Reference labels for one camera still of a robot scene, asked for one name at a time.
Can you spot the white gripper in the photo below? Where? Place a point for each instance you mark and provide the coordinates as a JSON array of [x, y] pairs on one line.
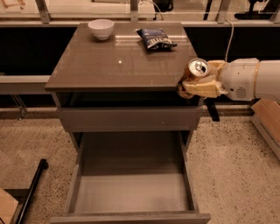
[[238, 79]]

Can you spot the orange soda can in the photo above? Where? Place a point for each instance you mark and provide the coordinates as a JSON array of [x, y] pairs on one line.
[[196, 69]]

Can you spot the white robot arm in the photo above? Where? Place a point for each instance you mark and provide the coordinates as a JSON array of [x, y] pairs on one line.
[[267, 80]]

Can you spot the closed grey top drawer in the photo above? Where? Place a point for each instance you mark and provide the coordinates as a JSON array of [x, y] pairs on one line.
[[129, 119]]

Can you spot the grey drawer cabinet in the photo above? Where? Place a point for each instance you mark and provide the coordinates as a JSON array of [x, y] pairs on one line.
[[120, 72]]

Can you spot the open grey middle drawer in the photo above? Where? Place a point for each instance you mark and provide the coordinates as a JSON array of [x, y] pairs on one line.
[[131, 178]]

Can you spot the cardboard box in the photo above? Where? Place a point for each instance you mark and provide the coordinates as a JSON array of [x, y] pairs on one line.
[[266, 119]]

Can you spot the blue chip bag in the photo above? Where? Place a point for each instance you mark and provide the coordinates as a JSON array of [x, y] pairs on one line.
[[155, 39]]

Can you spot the white ceramic bowl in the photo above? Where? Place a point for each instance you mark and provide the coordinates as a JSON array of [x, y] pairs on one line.
[[101, 29]]

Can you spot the black metal bar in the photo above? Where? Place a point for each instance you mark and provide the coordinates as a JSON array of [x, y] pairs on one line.
[[43, 165]]

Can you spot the wooden board corner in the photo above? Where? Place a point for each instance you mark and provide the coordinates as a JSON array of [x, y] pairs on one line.
[[8, 207]]

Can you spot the black table leg bracket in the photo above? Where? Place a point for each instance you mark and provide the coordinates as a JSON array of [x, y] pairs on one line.
[[213, 112]]

